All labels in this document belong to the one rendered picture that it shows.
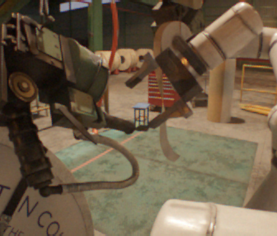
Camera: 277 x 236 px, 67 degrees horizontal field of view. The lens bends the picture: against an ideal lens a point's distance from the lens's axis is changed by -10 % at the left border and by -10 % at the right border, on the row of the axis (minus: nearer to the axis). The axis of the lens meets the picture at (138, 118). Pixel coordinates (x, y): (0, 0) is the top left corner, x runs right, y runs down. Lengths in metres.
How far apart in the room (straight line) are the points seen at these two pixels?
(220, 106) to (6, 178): 4.49
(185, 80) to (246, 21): 0.19
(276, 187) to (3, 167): 0.69
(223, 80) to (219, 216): 4.55
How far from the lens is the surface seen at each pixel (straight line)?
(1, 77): 0.40
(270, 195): 0.68
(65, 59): 0.50
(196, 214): 0.22
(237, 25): 0.54
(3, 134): 0.59
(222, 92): 4.77
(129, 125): 0.64
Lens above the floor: 1.43
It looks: 17 degrees down
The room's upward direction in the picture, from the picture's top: straight up
